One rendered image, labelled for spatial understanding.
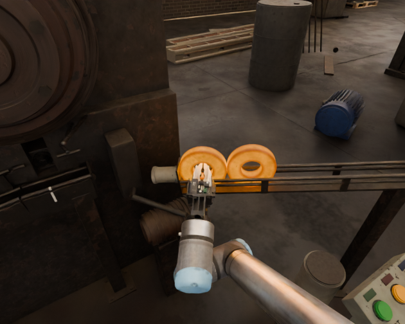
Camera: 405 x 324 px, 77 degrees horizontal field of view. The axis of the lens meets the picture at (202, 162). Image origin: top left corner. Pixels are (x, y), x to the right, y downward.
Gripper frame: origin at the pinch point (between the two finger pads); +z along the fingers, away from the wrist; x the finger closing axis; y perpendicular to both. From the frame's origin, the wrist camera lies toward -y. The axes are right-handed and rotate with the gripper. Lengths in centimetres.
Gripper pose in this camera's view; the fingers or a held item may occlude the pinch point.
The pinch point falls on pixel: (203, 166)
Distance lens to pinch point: 84.3
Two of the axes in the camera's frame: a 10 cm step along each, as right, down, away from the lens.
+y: -0.2, -5.5, -8.3
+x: -10.0, -0.5, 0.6
